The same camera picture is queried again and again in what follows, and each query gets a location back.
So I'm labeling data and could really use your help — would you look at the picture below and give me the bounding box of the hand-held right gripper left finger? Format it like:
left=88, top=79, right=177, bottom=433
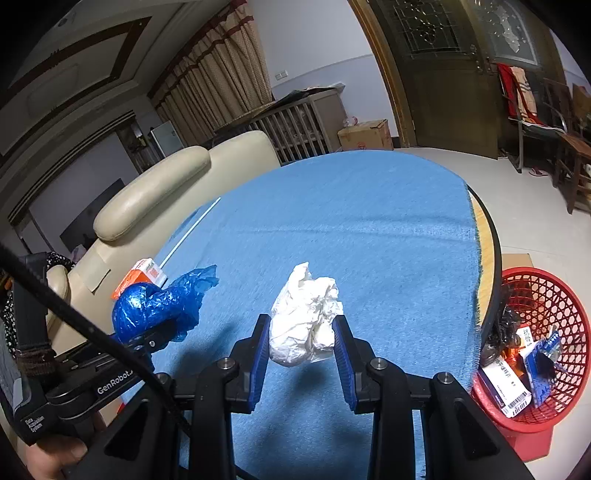
left=62, top=314, right=272, bottom=480

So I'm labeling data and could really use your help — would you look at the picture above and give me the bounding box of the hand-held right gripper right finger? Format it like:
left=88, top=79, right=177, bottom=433
left=332, top=315, right=532, bottom=480

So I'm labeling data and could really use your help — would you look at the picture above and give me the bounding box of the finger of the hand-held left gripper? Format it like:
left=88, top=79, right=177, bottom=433
left=122, top=322, right=182, bottom=365

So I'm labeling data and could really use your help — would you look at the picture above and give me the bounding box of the blue plastic bag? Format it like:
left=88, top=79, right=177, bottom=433
left=112, top=264, right=219, bottom=344

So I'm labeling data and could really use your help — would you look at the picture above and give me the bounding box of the white plastic bag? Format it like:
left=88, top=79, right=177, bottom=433
left=269, top=261, right=346, bottom=367

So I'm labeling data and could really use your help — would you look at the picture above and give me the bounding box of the orange white small box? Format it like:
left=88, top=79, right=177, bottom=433
left=112, top=258, right=168, bottom=301

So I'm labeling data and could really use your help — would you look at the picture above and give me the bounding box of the black plastic wrapper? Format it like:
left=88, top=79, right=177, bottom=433
left=482, top=302, right=525, bottom=365

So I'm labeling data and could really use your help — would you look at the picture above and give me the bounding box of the blue white snack packet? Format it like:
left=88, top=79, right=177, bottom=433
left=524, top=330, right=564, bottom=407

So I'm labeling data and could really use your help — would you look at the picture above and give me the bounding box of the red plastic mesh basket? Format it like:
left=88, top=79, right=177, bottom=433
left=471, top=267, right=591, bottom=435

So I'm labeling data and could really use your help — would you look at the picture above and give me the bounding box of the person's left hand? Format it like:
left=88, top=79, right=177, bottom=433
left=25, top=434, right=89, bottom=480

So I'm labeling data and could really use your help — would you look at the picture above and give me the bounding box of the thin white stick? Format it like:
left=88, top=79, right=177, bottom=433
left=159, top=198, right=222, bottom=268

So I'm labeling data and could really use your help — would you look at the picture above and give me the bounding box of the person's dotted dark clothing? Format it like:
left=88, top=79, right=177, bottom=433
left=44, top=251, right=77, bottom=273

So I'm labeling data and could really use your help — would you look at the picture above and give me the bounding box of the black television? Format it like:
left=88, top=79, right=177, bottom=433
left=60, top=179, right=127, bottom=252

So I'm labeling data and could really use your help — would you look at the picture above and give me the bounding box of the blue tablecloth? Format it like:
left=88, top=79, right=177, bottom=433
left=117, top=150, right=483, bottom=480

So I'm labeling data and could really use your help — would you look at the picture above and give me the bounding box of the white paper box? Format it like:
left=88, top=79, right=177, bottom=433
left=487, top=357, right=532, bottom=418

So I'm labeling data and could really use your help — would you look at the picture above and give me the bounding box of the orange wrapper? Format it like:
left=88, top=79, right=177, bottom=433
left=505, top=347, right=525, bottom=376

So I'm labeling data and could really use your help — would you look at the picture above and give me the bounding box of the cream leather sofa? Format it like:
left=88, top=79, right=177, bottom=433
left=44, top=130, right=282, bottom=352

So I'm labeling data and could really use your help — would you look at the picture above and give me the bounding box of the round wooden table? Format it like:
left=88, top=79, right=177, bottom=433
left=464, top=182, right=505, bottom=344

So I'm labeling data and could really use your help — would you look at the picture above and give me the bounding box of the flat brown cardboard sheet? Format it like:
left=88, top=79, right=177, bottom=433
left=501, top=253, right=535, bottom=270

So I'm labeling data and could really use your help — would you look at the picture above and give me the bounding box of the white cabinet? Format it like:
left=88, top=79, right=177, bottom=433
left=150, top=121, right=182, bottom=160

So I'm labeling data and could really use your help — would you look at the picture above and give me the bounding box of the brown cardboard box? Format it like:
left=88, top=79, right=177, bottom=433
left=337, top=119, right=394, bottom=152

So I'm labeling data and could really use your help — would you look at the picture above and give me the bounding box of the wooden slatted crib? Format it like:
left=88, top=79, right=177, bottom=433
left=215, top=88, right=347, bottom=164

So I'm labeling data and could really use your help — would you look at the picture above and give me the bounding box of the beige curtain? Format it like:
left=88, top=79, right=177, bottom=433
left=148, top=0, right=275, bottom=139

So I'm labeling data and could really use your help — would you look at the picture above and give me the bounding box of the dark wooden double door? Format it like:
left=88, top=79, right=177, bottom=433
left=348, top=0, right=568, bottom=160

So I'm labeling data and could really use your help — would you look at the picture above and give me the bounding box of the red beige blanket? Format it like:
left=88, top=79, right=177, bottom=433
left=496, top=64, right=539, bottom=127

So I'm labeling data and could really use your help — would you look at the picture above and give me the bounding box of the dark wooden stool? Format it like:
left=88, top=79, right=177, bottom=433
left=551, top=131, right=591, bottom=213

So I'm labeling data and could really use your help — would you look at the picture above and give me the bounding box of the black cable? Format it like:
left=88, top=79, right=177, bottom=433
left=0, top=241, right=192, bottom=437

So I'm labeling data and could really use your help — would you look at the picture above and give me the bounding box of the metal frame chair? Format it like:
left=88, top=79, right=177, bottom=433
left=499, top=65, right=578, bottom=174

